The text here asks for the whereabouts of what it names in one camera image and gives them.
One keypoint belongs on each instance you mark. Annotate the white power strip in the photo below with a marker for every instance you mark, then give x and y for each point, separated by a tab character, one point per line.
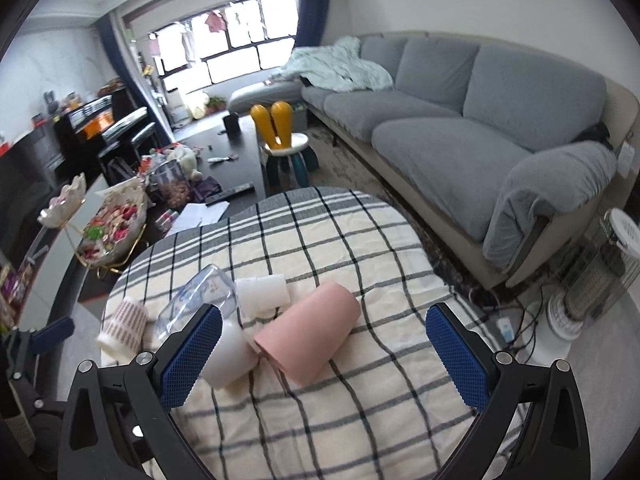
506	330

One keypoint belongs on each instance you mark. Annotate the white papers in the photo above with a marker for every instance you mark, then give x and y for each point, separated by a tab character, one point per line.
197	215

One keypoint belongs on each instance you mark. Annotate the pink plastic cup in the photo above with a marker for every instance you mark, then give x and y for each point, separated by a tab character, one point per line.
302	340

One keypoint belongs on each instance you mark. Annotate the black remote control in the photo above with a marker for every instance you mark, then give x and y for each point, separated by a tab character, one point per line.
230	193

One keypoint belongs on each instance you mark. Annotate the yellow rabbit ear stool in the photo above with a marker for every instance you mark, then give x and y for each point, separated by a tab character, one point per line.
283	148

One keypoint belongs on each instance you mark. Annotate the grey sectional sofa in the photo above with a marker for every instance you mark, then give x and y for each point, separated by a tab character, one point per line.
503	150

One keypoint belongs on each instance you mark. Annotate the black piano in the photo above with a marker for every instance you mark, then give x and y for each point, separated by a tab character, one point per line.
106	137

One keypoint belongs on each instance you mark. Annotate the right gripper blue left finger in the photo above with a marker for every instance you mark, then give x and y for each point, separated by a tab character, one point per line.
118	418

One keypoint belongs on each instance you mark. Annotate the white paper cup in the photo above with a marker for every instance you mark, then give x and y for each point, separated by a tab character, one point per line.
265	293

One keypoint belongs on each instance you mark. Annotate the snack basket tray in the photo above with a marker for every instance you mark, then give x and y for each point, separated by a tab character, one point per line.
111	234

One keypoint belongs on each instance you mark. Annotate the white electric heater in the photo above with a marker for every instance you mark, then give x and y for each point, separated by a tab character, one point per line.
590	282

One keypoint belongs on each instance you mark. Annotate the plush toy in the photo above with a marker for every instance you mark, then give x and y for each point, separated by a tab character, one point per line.
187	161

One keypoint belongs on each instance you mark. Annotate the white plastic cup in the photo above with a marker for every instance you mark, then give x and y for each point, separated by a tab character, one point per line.
232	358

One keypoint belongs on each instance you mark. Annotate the white shell dish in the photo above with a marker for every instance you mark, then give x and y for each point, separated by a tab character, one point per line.
62	208

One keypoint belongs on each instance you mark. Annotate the blue curtain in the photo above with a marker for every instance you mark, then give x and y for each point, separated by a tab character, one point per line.
312	16

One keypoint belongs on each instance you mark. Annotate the black cup on table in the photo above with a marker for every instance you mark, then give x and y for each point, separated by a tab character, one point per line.
232	124

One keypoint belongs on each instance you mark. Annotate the black coffee table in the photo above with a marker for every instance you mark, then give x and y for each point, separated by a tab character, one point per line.
211	136

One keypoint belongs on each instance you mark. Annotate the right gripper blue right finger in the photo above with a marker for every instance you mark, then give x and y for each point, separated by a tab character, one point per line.
553	442

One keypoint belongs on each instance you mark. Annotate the plaid checkered tablecloth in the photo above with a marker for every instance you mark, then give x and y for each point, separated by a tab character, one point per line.
341	382

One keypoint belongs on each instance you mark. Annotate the clear snack jar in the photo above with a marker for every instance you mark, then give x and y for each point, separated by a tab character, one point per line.
172	184

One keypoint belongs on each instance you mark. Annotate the light green blanket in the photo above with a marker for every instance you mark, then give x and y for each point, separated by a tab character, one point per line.
337	68

